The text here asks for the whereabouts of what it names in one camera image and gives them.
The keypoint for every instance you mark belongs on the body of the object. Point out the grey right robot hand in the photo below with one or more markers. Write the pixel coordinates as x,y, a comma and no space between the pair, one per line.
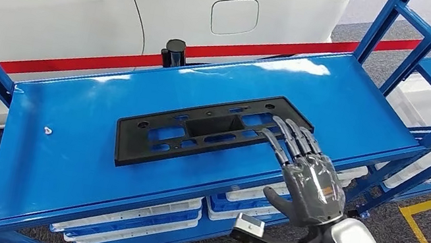
314,191

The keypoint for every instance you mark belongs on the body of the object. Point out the black plastic bracket panel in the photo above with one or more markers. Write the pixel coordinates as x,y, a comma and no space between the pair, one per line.
140,143

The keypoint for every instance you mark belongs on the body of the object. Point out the blue plastic crate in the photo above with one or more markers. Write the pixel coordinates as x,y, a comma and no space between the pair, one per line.
227,204
162,220

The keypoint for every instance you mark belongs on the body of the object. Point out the red barrier belt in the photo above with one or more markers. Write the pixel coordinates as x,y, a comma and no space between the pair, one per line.
75,63

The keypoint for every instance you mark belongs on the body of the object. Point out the small white scrap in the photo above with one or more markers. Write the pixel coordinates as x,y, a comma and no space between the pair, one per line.
47,131

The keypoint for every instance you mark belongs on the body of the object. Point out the white car body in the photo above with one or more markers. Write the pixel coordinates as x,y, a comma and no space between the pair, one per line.
64,1

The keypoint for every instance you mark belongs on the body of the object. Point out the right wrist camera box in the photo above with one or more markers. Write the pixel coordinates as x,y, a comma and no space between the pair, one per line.
249,225

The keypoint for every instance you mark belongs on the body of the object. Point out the black stanchion post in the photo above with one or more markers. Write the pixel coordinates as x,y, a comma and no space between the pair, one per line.
174,53

